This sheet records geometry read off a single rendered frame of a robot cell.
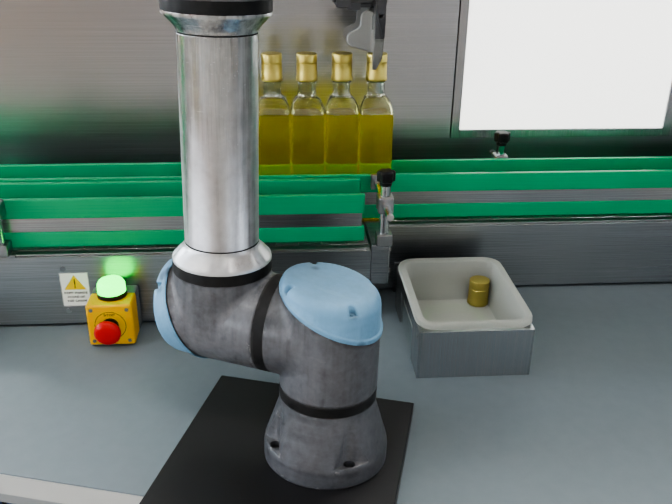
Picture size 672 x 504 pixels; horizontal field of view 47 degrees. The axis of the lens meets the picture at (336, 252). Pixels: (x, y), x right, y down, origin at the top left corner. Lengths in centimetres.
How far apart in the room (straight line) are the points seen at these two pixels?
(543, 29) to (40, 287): 98
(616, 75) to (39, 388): 113
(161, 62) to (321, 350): 78
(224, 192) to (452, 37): 72
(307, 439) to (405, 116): 75
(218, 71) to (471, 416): 58
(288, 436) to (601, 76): 94
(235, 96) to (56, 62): 73
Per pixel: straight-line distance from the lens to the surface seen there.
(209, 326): 89
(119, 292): 123
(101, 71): 149
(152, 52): 146
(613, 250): 147
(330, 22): 141
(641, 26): 156
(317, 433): 90
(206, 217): 85
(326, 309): 82
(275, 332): 86
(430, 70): 145
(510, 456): 104
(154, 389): 115
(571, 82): 153
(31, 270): 130
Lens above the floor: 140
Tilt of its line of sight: 25 degrees down
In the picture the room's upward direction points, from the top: 1 degrees clockwise
